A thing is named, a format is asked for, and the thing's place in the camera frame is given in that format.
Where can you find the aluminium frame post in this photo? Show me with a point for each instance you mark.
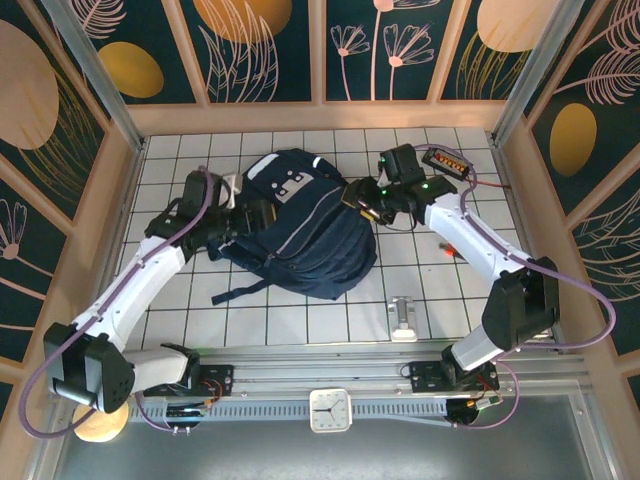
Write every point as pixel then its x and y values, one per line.
pixel 102 85
pixel 537 70

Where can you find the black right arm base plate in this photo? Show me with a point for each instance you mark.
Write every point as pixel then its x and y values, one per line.
pixel 425 375

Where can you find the white square clock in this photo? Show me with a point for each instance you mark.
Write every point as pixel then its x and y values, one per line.
pixel 331 410

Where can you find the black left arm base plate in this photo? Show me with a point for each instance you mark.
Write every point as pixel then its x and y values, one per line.
pixel 220 380

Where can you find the aluminium mounting rail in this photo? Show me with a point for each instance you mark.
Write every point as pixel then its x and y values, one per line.
pixel 320 372

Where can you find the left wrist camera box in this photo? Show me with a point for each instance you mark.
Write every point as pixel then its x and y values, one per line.
pixel 232 190

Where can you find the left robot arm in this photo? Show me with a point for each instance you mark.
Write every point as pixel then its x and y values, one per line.
pixel 130 290

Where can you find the navy blue backpack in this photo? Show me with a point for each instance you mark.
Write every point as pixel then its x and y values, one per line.
pixel 310 240

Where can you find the black charger box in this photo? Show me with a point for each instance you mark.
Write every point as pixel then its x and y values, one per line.
pixel 447 162

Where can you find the red black box cutter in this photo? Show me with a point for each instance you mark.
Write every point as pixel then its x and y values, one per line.
pixel 447 248

